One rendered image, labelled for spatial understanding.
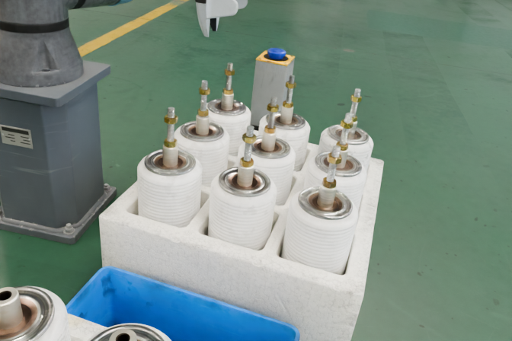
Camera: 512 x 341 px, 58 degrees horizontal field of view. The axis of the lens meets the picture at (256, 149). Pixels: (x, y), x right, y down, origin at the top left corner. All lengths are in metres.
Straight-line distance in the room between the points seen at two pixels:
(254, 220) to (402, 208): 0.58
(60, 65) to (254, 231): 0.43
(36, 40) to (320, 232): 0.54
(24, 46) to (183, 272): 0.44
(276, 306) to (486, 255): 0.57
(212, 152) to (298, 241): 0.22
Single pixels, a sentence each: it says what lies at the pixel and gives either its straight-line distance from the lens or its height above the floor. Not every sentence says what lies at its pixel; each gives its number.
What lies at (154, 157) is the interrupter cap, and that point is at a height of 0.25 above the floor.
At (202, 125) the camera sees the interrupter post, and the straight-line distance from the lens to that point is 0.78.
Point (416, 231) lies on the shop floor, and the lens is 1.10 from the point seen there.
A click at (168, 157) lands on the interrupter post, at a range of 0.69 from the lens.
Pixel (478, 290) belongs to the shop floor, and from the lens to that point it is 1.01.
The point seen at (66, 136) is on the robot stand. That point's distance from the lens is 0.87.
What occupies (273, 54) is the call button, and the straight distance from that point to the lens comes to 1.00.
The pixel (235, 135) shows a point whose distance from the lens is 0.87.
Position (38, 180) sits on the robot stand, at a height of 0.13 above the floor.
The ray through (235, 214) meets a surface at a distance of 0.64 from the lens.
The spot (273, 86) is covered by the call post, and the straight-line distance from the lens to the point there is 1.00.
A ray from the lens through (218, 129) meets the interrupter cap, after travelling 0.80.
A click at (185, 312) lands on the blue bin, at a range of 0.70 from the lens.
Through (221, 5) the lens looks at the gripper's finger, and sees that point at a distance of 0.69.
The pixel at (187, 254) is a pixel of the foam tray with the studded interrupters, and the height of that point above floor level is 0.16.
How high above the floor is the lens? 0.61
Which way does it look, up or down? 28 degrees down
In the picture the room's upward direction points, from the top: 7 degrees clockwise
